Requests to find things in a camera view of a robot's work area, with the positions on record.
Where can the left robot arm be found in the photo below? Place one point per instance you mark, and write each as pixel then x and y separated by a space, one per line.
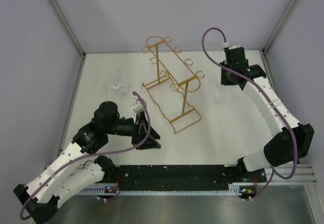
pixel 80 164

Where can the black base bar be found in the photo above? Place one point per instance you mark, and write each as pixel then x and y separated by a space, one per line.
pixel 180 177

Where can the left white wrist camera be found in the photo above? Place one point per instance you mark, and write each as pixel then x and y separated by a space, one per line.
pixel 137 106

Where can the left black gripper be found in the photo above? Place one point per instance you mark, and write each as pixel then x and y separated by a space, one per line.
pixel 137 136

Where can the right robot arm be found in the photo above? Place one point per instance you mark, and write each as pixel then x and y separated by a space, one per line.
pixel 289 136

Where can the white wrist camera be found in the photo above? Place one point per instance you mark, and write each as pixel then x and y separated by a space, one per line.
pixel 230 49
pixel 137 106

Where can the left aluminium frame post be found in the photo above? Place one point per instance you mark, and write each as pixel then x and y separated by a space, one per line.
pixel 66 26

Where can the aluminium frame post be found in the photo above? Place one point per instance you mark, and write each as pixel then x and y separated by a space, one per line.
pixel 289 9
pixel 66 26

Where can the grey slotted cable duct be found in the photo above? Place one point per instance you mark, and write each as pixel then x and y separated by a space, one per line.
pixel 107 191

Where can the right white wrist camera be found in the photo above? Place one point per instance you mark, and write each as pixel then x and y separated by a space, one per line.
pixel 230 49

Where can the clear wine glass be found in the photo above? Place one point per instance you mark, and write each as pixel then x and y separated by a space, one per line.
pixel 219 96
pixel 119 83

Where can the gold wire wine glass rack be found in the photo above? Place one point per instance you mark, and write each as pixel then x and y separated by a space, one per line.
pixel 190 84

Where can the right aluminium frame post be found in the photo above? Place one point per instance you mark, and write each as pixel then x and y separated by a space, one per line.
pixel 289 9

